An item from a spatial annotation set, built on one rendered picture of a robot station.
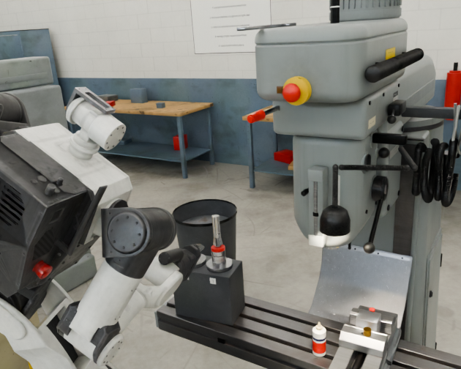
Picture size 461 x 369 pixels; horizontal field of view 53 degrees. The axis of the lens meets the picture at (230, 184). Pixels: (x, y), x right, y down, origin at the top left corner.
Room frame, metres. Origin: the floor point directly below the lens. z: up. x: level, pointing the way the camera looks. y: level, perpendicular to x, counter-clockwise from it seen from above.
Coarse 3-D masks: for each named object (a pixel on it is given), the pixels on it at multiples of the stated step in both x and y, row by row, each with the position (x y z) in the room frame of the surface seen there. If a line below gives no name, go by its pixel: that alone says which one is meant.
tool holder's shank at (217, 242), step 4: (212, 216) 1.40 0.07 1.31; (216, 216) 1.39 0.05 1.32; (212, 220) 1.39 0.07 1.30; (216, 220) 1.38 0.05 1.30; (212, 224) 1.39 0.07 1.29; (216, 224) 1.38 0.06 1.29; (216, 228) 1.38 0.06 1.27; (216, 232) 1.38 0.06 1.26; (216, 236) 1.38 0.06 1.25; (220, 236) 1.39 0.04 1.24; (216, 240) 1.38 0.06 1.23; (220, 240) 1.39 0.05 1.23; (216, 244) 1.38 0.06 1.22; (220, 244) 1.38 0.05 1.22
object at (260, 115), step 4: (272, 108) 1.12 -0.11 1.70; (276, 108) 1.13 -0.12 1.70; (256, 112) 1.05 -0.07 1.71; (260, 112) 1.06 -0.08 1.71; (264, 112) 1.07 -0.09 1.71; (268, 112) 1.09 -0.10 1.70; (272, 112) 1.11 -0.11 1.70; (248, 116) 1.04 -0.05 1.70; (252, 116) 1.03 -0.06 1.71; (256, 116) 1.04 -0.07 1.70; (260, 116) 1.05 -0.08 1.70; (264, 116) 1.07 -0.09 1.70; (248, 120) 1.03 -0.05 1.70; (252, 120) 1.03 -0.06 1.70; (256, 120) 1.04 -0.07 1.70; (260, 120) 1.06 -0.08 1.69
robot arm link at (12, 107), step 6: (0, 96) 1.02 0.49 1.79; (6, 96) 1.05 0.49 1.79; (0, 102) 1.00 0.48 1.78; (6, 102) 1.03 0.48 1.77; (12, 102) 1.05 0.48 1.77; (6, 108) 1.01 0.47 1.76; (12, 108) 1.04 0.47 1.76; (18, 108) 1.06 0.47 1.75; (6, 114) 1.01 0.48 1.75; (12, 114) 1.04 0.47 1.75; (18, 114) 1.06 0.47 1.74; (0, 120) 0.99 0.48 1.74; (6, 120) 1.01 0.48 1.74; (12, 120) 1.04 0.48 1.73; (18, 120) 1.06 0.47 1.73
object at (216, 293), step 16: (208, 256) 1.47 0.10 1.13; (192, 272) 1.37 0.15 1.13; (208, 272) 1.36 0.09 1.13; (224, 272) 1.35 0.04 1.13; (240, 272) 1.40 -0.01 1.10; (192, 288) 1.37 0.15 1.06; (208, 288) 1.35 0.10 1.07; (224, 288) 1.33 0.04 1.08; (240, 288) 1.39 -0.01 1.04; (176, 304) 1.40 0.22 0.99; (192, 304) 1.38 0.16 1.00; (208, 304) 1.35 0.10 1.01; (224, 304) 1.33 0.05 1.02; (240, 304) 1.39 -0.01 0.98; (208, 320) 1.35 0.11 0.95; (224, 320) 1.33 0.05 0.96
